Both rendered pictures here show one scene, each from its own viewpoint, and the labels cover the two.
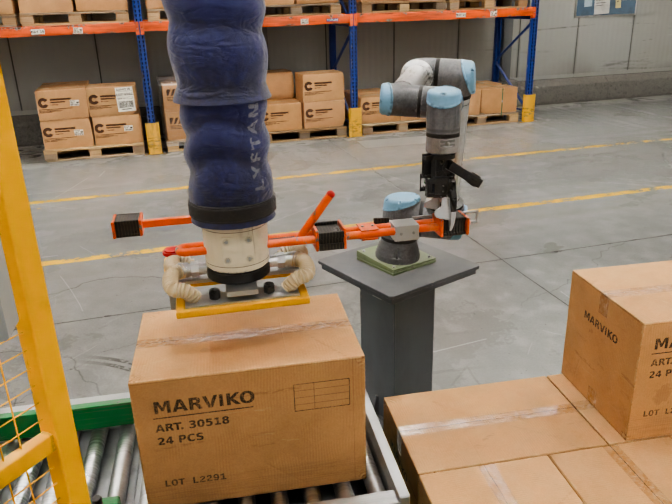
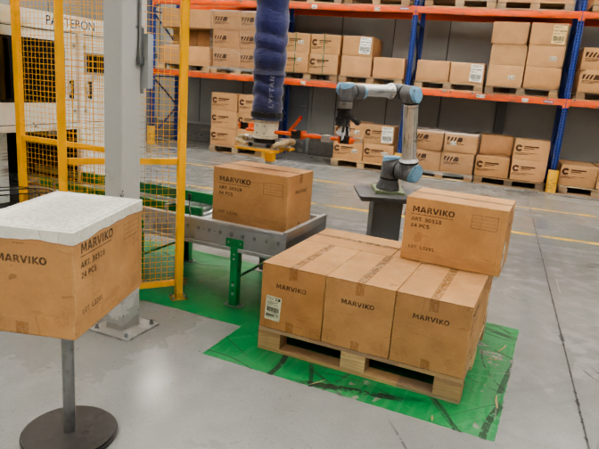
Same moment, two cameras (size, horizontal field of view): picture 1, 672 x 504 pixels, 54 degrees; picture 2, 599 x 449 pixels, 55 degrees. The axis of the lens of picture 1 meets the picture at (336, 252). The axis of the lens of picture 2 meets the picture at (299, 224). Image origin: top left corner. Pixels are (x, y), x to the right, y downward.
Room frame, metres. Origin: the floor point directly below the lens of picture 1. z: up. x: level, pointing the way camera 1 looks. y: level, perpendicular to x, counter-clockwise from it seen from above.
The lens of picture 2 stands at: (-1.60, -2.24, 1.58)
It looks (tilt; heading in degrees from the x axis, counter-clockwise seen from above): 14 degrees down; 34
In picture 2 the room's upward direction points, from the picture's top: 4 degrees clockwise
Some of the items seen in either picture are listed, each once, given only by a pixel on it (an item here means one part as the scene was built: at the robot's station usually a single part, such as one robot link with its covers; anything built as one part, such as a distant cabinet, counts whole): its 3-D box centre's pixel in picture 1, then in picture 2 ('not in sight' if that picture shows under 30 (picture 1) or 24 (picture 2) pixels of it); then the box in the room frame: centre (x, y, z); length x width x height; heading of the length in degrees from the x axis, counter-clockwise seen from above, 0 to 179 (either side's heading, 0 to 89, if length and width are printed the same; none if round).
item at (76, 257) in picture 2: not in sight; (65, 257); (-0.30, -0.25, 0.82); 0.60 x 0.40 x 0.40; 27
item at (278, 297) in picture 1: (242, 295); (258, 146); (1.55, 0.25, 1.11); 0.34 x 0.10 x 0.05; 101
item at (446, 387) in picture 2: not in sight; (378, 330); (1.52, -0.82, 0.07); 1.20 x 1.00 x 0.14; 100
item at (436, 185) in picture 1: (438, 174); (343, 118); (1.75, -0.29, 1.36); 0.09 x 0.08 x 0.12; 100
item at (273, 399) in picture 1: (250, 393); (262, 195); (1.64, 0.26, 0.75); 0.60 x 0.40 x 0.40; 100
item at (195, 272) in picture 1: (238, 267); (265, 140); (1.64, 0.26, 1.15); 0.34 x 0.25 x 0.06; 101
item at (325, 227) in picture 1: (328, 235); (298, 134); (1.69, 0.02, 1.22); 0.10 x 0.08 x 0.06; 11
